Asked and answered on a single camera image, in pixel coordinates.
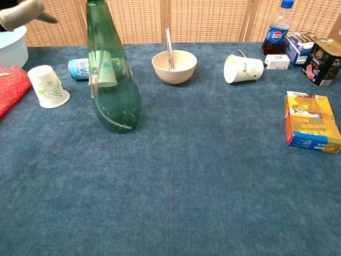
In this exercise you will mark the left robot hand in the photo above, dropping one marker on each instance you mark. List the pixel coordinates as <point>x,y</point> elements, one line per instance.
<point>21,13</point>

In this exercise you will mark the green plastic spray bottle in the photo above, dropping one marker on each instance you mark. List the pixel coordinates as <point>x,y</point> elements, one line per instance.
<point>114,106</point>

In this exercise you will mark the Pepsi cola bottle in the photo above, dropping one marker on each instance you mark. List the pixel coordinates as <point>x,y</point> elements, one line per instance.
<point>277,34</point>

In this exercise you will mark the light blue plastic basin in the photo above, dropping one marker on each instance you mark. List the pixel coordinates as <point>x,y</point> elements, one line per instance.
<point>13,50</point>

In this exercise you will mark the paper cup green leaf print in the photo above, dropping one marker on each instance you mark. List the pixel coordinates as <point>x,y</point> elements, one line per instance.
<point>48,88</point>

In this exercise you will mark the blue white beverage can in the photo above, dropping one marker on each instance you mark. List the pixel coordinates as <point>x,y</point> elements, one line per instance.
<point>78,69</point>

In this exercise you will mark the paper cup blue flower print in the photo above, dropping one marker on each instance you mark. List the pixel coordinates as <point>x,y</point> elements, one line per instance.
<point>106,77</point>

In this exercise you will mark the wicker folding screen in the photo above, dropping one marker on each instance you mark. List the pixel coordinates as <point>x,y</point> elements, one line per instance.
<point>144,21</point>

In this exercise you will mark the metal spoon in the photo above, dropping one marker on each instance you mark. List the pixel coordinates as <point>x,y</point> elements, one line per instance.
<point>169,45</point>

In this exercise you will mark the beige ribbed bowl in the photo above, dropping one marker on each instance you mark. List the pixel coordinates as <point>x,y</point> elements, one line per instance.
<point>183,69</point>

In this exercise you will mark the paper cup teal flower print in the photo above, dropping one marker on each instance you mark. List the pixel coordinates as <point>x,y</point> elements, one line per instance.
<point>247,69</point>

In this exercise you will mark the blue tablecloth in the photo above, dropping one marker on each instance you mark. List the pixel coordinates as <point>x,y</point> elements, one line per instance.
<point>186,200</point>

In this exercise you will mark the small white box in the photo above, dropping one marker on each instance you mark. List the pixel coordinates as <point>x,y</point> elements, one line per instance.
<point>278,62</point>

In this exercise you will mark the blue white carton box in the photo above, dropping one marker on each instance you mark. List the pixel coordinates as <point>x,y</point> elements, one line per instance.
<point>295,49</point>

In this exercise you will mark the black gold tin can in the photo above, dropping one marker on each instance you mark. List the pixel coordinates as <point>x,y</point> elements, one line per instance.
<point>319,64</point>

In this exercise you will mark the yellow orange food box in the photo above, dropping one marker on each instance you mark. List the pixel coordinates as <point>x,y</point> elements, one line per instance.
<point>311,122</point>

